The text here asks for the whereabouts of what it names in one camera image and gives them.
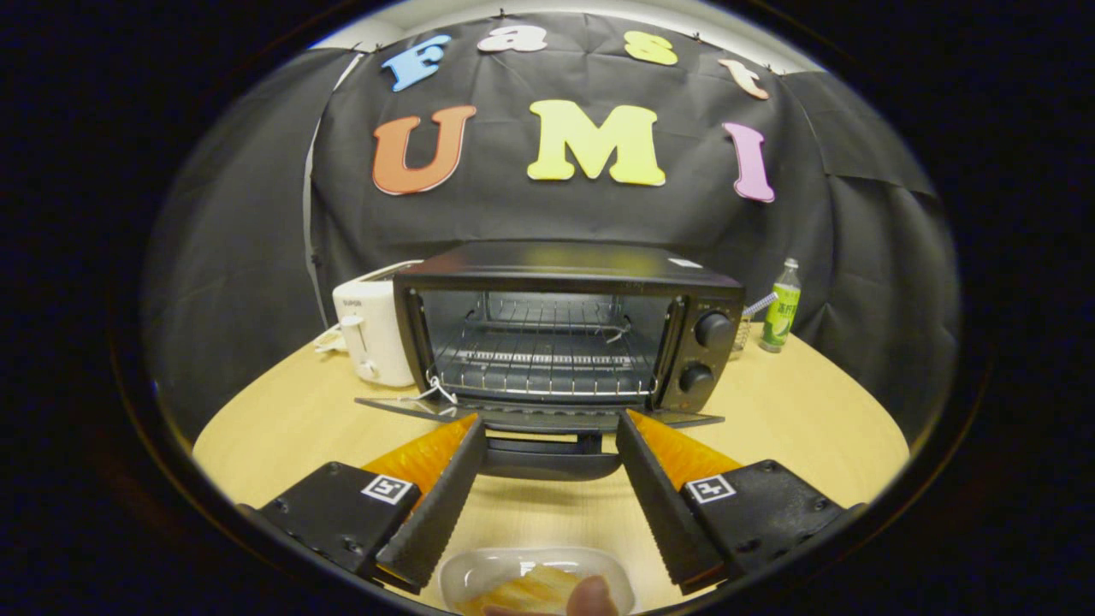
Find white oval plate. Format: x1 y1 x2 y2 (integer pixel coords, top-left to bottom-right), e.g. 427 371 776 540
438 546 636 616

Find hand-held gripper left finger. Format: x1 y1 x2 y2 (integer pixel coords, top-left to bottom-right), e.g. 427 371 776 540
235 413 488 595

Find white pop-up toaster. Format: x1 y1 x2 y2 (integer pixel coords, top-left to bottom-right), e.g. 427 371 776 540
332 259 424 388

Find black toaster oven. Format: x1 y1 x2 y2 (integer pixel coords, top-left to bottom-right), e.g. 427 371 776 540
355 240 747 482

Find yellow ridged bread roll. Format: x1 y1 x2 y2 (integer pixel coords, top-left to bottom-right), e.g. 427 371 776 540
462 565 591 616

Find green label drink bottle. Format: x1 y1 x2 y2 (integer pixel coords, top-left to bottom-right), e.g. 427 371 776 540
759 258 803 353

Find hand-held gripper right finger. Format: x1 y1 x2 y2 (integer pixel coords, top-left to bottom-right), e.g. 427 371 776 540
614 409 867 597

